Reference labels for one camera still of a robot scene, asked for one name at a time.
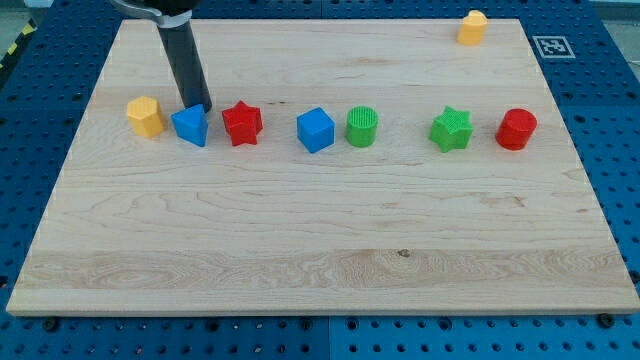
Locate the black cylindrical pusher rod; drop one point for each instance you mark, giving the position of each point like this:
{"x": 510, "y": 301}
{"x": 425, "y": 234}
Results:
{"x": 183, "y": 58}

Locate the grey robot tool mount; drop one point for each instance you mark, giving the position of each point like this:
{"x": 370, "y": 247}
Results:
{"x": 164, "y": 13}

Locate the yellow hexagon block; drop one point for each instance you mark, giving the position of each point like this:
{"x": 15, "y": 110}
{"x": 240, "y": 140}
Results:
{"x": 145, "y": 116}

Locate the blue triangle block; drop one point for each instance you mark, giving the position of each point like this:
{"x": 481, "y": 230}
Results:
{"x": 191, "y": 125}

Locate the red star block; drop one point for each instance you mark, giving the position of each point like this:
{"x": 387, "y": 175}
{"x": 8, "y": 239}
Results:
{"x": 242, "y": 123}

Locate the blue cube block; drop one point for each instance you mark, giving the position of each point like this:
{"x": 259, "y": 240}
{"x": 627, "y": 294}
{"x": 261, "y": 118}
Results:
{"x": 315, "y": 130}

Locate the green cylinder block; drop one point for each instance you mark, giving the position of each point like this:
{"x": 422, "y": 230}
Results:
{"x": 361, "y": 126}

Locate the wooden board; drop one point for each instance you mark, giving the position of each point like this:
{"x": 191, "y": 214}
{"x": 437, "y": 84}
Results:
{"x": 159, "y": 227}

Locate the green star block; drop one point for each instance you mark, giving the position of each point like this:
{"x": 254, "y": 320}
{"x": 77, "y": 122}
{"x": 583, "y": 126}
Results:
{"x": 452, "y": 129}

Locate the yellow heart block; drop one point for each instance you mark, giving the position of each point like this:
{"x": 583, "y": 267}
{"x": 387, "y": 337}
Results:
{"x": 472, "y": 28}

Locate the black screw bottom left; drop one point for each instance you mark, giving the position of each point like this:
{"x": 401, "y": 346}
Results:
{"x": 50, "y": 324}

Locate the black screw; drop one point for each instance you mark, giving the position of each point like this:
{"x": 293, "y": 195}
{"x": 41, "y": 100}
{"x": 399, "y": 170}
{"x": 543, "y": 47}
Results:
{"x": 50, "y": 324}
{"x": 605, "y": 320}

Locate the red cylinder block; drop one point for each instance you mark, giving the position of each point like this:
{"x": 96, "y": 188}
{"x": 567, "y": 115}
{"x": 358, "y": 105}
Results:
{"x": 516, "y": 129}

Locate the white fiducial marker tag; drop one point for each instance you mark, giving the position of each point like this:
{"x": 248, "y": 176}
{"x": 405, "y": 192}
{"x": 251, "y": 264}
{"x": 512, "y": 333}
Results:
{"x": 553, "y": 47}

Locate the black screw bottom right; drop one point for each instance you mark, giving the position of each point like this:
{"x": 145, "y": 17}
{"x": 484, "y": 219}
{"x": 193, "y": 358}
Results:
{"x": 605, "y": 320}

